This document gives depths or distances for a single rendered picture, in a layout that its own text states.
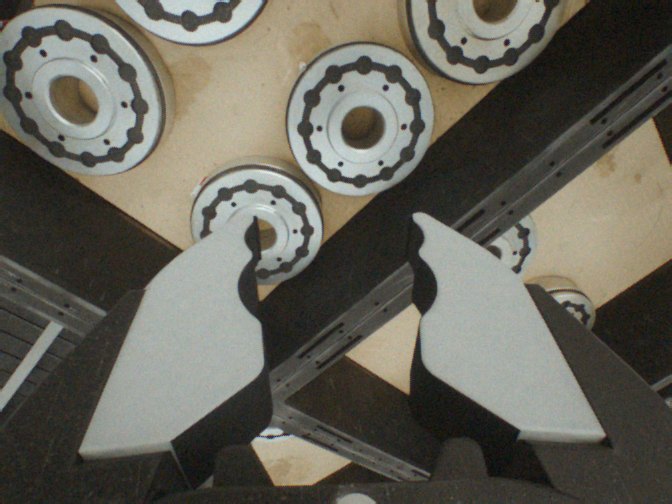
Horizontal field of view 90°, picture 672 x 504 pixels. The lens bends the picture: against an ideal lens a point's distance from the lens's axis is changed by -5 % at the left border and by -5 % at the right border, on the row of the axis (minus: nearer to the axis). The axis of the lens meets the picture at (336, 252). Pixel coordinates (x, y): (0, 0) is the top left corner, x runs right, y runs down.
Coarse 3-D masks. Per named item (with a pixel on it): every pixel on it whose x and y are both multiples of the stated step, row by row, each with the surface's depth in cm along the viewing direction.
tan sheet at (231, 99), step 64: (64, 0) 21; (320, 0) 23; (384, 0) 23; (576, 0) 24; (192, 64) 24; (256, 64) 24; (192, 128) 26; (256, 128) 26; (448, 128) 28; (128, 192) 28; (320, 192) 30
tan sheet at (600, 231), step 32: (640, 128) 29; (608, 160) 31; (640, 160) 31; (576, 192) 32; (608, 192) 32; (640, 192) 33; (544, 224) 34; (576, 224) 34; (608, 224) 34; (640, 224) 35; (544, 256) 36; (576, 256) 36; (608, 256) 36; (640, 256) 37; (608, 288) 39; (416, 320) 39; (352, 352) 40; (384, 352) 41
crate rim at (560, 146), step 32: (640, 64) 17; (608, 96) 18; (640, 96) 18; (576, 128) 18; (544, 160) 19; (512, 192) 20; (448, 224) 21; (480, 224) 21; (0, 256) 19; (32, 288) 20; (64, 288) 21; (384, 288) 23; (96, 320) 22; (352, 320) 24; (288, 352) 26; (320, 352) 26
